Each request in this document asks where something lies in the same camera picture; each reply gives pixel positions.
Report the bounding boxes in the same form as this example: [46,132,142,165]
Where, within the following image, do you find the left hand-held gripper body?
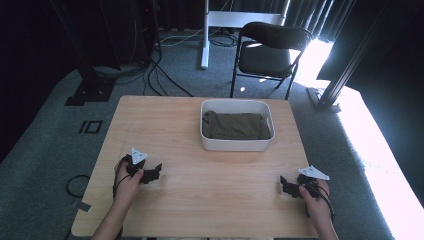
[120,147,153,178]

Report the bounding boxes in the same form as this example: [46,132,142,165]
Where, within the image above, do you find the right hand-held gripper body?
[295,165,331,198]

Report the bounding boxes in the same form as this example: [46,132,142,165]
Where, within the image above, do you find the white plastic bin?
[199,98,276,152]

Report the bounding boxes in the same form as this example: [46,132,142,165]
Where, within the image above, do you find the olive green cloth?
[201,110,272,141]

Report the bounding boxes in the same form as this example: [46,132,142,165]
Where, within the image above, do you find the person's left hand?
[113,162,145,205]

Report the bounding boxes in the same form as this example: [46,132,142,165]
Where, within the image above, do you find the person's right hand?
[298,179,332,228]

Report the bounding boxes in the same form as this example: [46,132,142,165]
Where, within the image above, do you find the black aluminium profile stand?
[306,0,392,114]

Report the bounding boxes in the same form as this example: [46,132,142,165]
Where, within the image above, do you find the black folding chair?
[229,21,313,101]

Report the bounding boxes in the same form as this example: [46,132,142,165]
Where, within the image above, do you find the dark curtain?
[156,0,356,43]

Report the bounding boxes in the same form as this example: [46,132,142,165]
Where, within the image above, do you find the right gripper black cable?
[315,184,336,224]

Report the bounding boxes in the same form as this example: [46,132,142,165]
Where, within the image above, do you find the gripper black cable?
[315,184,336,224]
[112,155,133,201]

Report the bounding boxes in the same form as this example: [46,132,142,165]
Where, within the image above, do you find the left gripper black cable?
[112,155,133,201]

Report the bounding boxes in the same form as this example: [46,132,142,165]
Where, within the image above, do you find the black cable loop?
[65,174,91,199]

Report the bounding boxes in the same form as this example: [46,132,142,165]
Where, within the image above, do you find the black stand with base plate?
[49,0,118,107]

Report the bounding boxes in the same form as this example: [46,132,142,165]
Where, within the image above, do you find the bundle of floor cables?
[141,26,239,98]

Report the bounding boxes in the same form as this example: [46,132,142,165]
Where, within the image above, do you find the white metal desk frame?
[200,0,291,70]

